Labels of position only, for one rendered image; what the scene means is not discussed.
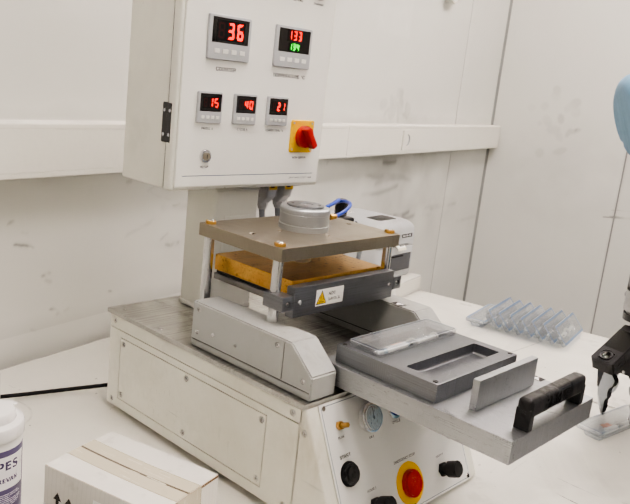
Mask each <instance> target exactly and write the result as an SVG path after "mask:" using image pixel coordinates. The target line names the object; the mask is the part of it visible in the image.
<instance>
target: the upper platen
mask: <svg viewBox="0 0 630 504"><path fill-rule="evenodd" d="M272 264H273V260H272V259H269V258H266V257H263V256H260V255H257V254H254V253H251V252H248V251H245V250H242V251H233V252H225V253H217V254H216V256H215V269H217V272H214V278H215V279H218V280H220V281H223V282H225V283H228V284H230V285H233V286H235V287H238V288H240V289H243V290H246V291H248V292H251V293H253V294H256V295H258V296H261V297H263V294H264V291H265V290H270V284H271V274H272ZM380 269H381V266H379V265H376V264H373V263H369V262H366V261H363V260H360V259H356V258H353V257H350V256H347V255H344V254H339V255H332V256H325V257H318V258H311V259H304V260H297V261H290V262H284V268H283V277H282V287H281V292H284V293H287V287H288V286H289V285H295V284H301V283H306V282H312V281H318V280H323V279H329V278H335V277H340V276H346V275H352V274H358V273H363V272H369V271H375V270H380Z"/></svg>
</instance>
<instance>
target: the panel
mask: <svg viewBox="0 0 630 504"><path fill-rule="evenodd" d="M364 403H369V401H367V400H365V399H363V398H361V397H358V396H356V395H354V394H350V395H347V396H344V397H341V398H339V399H336V400H333V401H330V402H327V403H324V404H321V405H319V406H317V407H318V412H319V417H320V422H321V426H322V431H323V436H324V441H325V445H326V450H327V455H328V460H329V464H330V469H331V474H332V479H333V483H334V488H335V493H336V498H337V502H338V504H371V499H373V498H375V497H380V496H393V497H394V498H395V499H396V502H397V504H426V503H428V502H429V501H431V500H433V499H435V498H436V497H438V496H440V495H442V494H443V493H445V492H447V491H449V490H450V489H452V488H454V487H456V486H457V485H459V484H461V483H463V482H464V481H466V480H468V479H470V478H471V476H470V472H469V467H468V463H467V458H466V454H465V449H464V445H462V444H460V443H458V442H456V441H454V440H452V439H449V438H447V437H445V436H443V435H441V434H439V433H436V432H434V431H432V430H430V429H428V428H426V427H423V426H421V425H419V424H417V423H415V422H413V421H410V420H408V419H406V418H404V417H402V416H400V415H397V416H395V415H393V414H392V412H391V411H389V410H387V409H384V408H382V407H380V406H379V407H380V409H381V410H382V413H383V423H382V426H381V427H380V428H379V430H378V431H376V432H373V433H368V432H365V431H364V430H363V429H362V427H361V425H360V423H359V410H360V408H361V406H362V405H363V404H364ZM455 460H458V461H460V462H461V464H462V466H463V474H462V476H461V477H460V478H449V477H448V476H447V475H446V476H444V477H442V476H441V474H440V473H439V464H440V463H442V462H447V461H455ZM348 463H355V464H356V465H357V466H358V468H359V470H360V478H359V481H358V482H357V484H355V485H349V484H347V483H346V481H345V479H344V468H345V466H346V465H347V464H348ZM408 469H416V470H418V471H419V473H420V475H421V477H422V480H423V488H422V491H421V493H420V495H419V496H418V497H416V498H410V497H408V496H406V495H405V493H404V491H403V488H402V477H403V474H404V472H405V471H406V470H408Z"/></svg>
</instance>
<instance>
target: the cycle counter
mask: <svg viewBox="0 0 630 504"><path fill-rule="evenodd" d="M245 28H246V24H245V23H239V22H233V21H227V20H221V19H218V25H217V38H216V40H222V41H229V42H236V43H243V44H244V40H245Z"/></svg>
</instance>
